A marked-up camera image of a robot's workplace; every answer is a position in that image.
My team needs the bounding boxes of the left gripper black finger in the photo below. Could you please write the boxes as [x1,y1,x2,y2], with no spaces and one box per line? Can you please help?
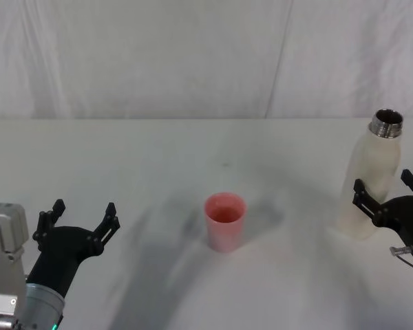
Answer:
[32,199,67,252]
[87,202,121,257]

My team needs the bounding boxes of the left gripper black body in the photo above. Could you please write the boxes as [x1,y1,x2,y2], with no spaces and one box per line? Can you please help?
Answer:
[25,225,103,298]

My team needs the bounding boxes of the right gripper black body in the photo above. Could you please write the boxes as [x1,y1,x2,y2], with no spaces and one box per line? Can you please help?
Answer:
[374,195,413,266]

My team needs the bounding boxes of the cream vacuum bottle steel neck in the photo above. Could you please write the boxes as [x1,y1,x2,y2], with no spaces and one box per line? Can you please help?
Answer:
[332,109,405,241]

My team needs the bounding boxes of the white table cloth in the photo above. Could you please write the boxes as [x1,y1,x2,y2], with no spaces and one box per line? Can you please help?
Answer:
[0,116,413,330]

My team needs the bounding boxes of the pink cup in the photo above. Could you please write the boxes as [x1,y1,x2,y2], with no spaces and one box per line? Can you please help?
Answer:
[203,192,248,254]

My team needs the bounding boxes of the white wrinkled curtain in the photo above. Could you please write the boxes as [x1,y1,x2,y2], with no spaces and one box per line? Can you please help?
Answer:
[0,0,413,120]

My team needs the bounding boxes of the thin dark cable silver plug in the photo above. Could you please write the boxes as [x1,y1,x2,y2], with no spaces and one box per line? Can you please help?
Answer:
[389,245,413,270]

